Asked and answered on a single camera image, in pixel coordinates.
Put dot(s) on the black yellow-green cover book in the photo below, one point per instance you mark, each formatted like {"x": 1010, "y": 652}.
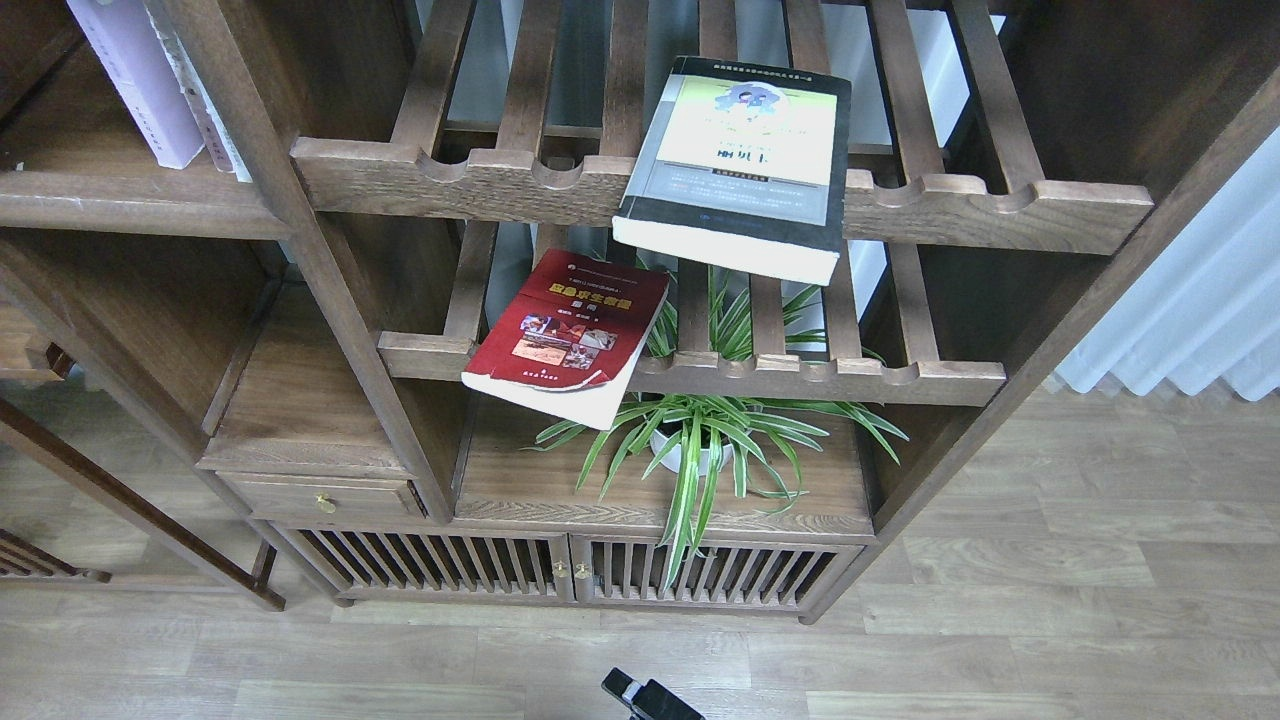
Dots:
{"x": 743, "y": 166}

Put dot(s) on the red cover book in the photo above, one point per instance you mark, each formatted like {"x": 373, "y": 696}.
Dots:
{"x": 568, "y": 343}

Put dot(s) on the green spider plant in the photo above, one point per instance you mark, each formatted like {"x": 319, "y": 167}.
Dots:
{"x": 706, "y": 432}

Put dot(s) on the white curtain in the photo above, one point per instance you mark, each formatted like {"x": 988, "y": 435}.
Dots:
{"x": 1207, "y": 309}

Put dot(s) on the white lavender cover book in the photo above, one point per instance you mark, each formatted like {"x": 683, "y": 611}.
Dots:
{"x": 122, "y": 36}

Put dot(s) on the white standing books on shelf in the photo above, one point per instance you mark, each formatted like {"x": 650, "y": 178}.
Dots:
{"x": 222, "y": 151}

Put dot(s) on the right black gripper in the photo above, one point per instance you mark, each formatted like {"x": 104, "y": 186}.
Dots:
{"x": 647, "y": 701}

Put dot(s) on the dark wooden bookshelf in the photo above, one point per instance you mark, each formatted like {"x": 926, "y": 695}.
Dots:
{"x": 304, "y": 334}

